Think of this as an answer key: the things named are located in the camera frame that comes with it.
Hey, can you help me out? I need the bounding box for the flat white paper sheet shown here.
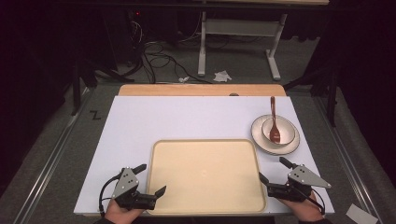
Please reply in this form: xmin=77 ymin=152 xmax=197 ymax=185
xmin=345 ymin=203 xmax=379 ymax=224

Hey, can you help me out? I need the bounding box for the brown wooden spoon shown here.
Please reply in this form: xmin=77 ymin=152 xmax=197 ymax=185
xmin=268 ymin=95 xmax=282 ymax=145

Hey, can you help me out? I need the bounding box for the large crumpled white paper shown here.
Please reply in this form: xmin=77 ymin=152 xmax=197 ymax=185
xmin=213 ymin=70 xmax=233 ymax=83

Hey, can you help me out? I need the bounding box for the person's right hand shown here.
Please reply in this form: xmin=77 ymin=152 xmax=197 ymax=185
xmin=277 ymin=191 xmax=325 ymax=223

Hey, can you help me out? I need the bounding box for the white plate with dark rim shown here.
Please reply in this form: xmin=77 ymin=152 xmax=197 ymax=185
xmin=250 ymin=114 xmax=302 ymax=157

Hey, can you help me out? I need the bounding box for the person's left hand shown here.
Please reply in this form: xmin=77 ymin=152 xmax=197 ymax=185
xmin=104 ymin=199 xmax=146 ymax=224

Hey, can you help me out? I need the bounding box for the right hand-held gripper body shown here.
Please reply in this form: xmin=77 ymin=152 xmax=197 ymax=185
xmin=266 ymin=164 xmax=332 ymax=203

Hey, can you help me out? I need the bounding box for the black floor cable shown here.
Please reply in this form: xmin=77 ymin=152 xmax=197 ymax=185
xmin=141 ymin=41 xmax=213 ymax=85

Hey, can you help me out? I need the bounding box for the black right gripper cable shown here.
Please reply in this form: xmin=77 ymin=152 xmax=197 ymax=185
xmin=306 ymin=188 xmax=327 ymax=217

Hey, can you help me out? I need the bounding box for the white metal desk frame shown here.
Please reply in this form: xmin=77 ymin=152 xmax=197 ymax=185
xmin=192 ymin=0 xmax=331 ymax=82

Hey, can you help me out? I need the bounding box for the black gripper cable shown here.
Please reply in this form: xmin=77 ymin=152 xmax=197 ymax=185
xmin=98 ymin=173 xmax=123 ymax=217
xmin=306 ymin=188 xmax=327 ymax=217

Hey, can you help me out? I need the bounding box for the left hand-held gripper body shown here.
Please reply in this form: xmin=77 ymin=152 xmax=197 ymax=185
xmin=111 ymin=166 xmax=157 ymax=211

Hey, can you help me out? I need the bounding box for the dark device with red light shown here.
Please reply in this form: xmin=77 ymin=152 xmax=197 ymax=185
xmin=125 ymin=8 xmax=146 ymax=35

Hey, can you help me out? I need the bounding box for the black stand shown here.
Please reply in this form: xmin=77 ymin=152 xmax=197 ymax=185
xmin=282 ymin=65 xmax=341 ymax=128
xmin=70 ymin=58 xmax=135 ymax=117

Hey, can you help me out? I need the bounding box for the white bowl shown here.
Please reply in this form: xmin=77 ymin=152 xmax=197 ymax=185
xmin=261 ymin=116 xmax=297 ymax=147

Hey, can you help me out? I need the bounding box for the beige plastic tray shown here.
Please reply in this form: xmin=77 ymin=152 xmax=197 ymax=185
xmin=146 ymin=138 xmax=268 ymax=217

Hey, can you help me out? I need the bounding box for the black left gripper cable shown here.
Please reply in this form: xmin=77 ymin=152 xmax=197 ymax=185
xmin=98 ymin=173 xmax=123 ymax=217

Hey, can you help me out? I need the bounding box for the aluminium floor rail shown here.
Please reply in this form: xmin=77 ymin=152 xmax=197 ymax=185
xmin=313 ymin=95 xmax=385 ymax=224
xmin=12 ymin=89 xmax=95 ymax=224

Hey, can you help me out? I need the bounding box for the white board sheet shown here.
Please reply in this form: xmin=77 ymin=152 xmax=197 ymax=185
xmin=73 ymin=95 xmax=336 ymax=217

